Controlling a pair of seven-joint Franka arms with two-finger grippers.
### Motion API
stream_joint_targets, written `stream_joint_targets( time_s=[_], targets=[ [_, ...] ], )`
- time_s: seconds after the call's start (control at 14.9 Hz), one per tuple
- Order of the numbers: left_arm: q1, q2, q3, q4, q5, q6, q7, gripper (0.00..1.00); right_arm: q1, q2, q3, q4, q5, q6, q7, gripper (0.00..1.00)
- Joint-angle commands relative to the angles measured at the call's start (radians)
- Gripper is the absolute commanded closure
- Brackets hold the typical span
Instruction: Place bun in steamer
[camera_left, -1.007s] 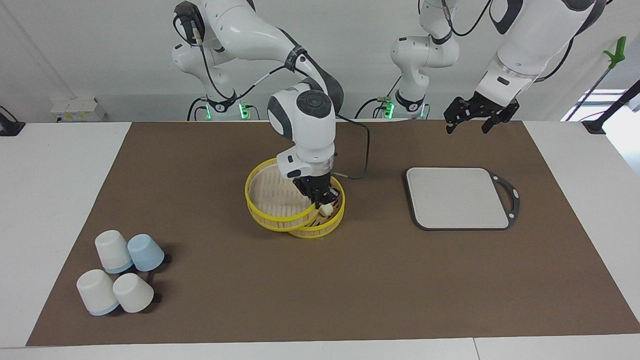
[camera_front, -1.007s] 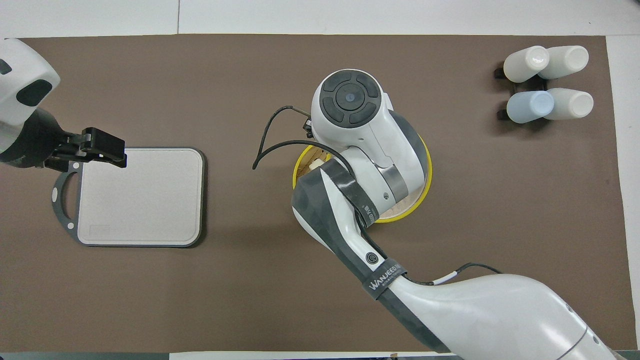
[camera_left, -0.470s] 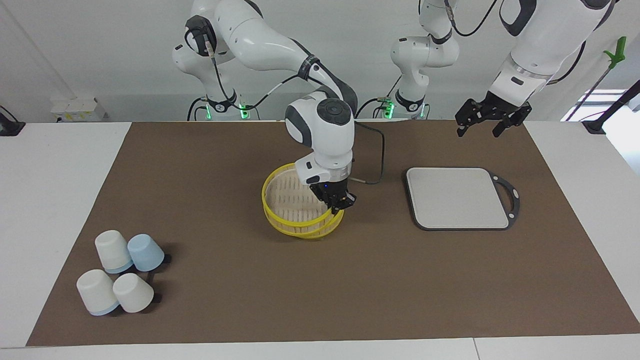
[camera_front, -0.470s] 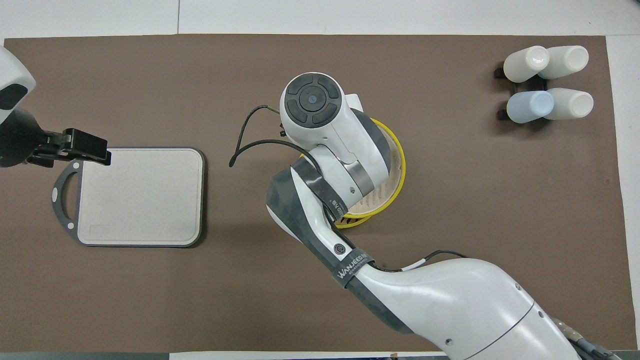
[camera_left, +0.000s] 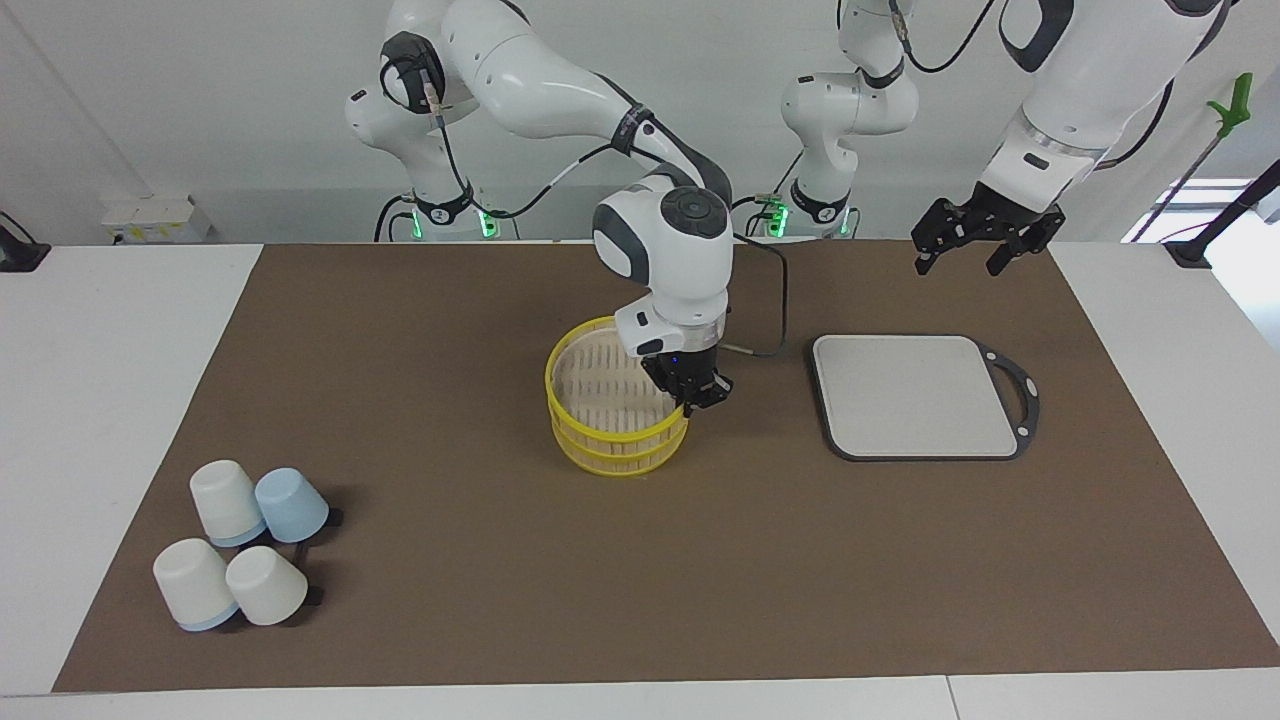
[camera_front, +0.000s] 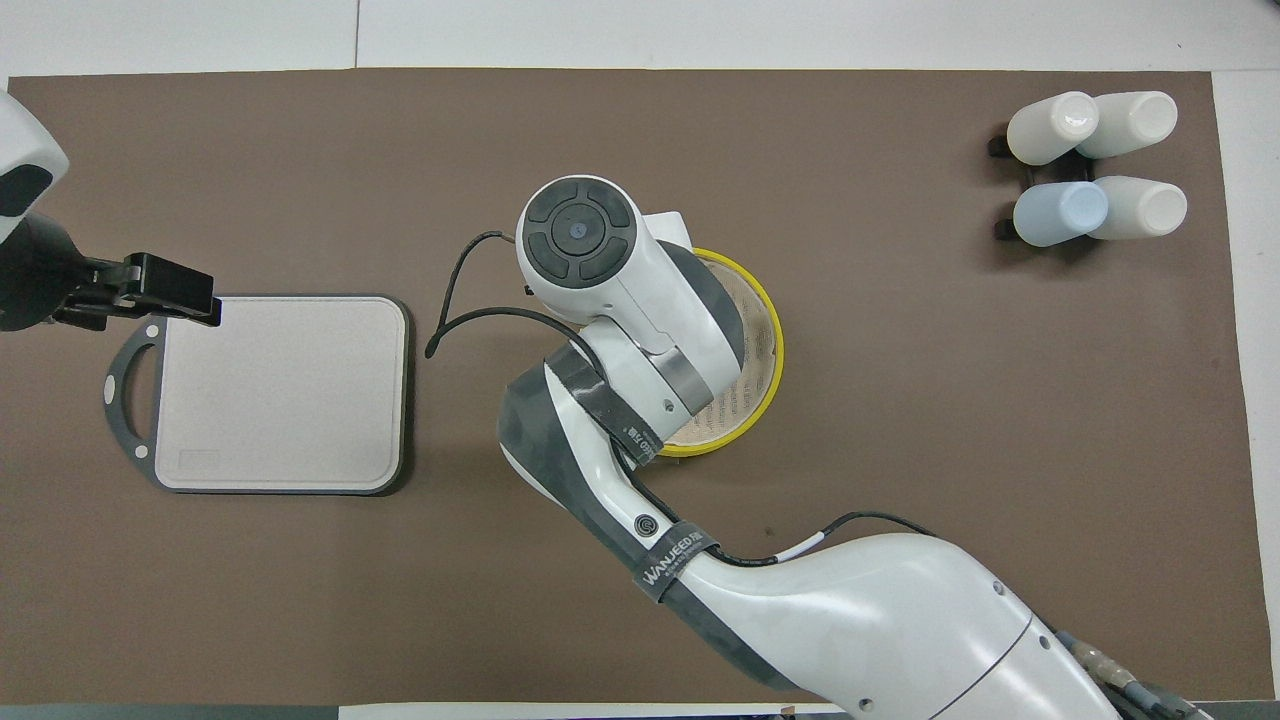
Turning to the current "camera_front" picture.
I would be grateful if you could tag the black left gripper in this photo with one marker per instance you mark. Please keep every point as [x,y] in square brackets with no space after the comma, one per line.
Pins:
[40,275]

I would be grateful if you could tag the grey cutting board dark rim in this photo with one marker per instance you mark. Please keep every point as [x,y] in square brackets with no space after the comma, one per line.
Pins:
[280,400]

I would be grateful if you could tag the white plastic cup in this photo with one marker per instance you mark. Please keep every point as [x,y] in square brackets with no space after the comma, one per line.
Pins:
[1045,130]
[1145,208]
[1135,120]

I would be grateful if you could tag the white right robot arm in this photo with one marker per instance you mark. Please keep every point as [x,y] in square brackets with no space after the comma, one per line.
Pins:
[900,620]

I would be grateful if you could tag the light blue plastic cup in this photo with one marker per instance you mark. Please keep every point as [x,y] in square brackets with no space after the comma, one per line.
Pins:
[1055,215]

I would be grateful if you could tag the black cup rack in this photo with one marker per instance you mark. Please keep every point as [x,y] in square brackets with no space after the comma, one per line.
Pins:
[1000,147]

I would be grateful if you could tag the brown table mat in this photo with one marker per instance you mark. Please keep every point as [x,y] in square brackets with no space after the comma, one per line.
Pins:
[900,400]

